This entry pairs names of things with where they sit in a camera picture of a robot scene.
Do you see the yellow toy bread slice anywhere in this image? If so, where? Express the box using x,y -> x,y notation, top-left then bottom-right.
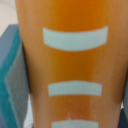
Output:
15,0 -> 128,128

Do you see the teal padded gripper finger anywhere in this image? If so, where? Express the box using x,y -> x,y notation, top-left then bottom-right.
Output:
0,24 -> 29,128

